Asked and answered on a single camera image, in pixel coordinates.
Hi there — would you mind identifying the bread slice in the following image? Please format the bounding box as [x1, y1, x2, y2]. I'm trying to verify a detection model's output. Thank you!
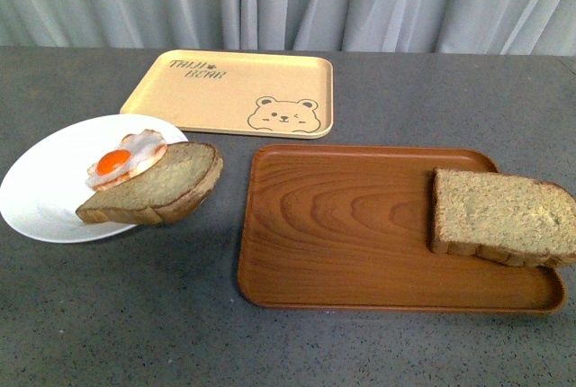
[76, 142, 224, 224]
[430, 168, 575, 267]

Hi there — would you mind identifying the white round plate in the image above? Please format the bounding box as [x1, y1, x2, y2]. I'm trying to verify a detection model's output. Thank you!
[1, 114, 187, 243]

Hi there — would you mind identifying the brown wood grain tray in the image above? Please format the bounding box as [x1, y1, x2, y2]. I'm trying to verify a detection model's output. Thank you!
[238, 144, 566, 314]

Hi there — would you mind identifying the beige bear print tray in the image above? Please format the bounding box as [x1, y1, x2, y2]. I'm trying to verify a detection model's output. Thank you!
[121, 49, 334, 140]

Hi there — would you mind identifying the fried egg toy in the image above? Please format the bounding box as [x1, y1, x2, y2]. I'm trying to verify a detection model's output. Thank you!
[86, 130, 167, 192]

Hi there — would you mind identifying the grey pleated curtain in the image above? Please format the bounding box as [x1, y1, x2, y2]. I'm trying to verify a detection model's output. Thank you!
[1, 0, 575, 56]

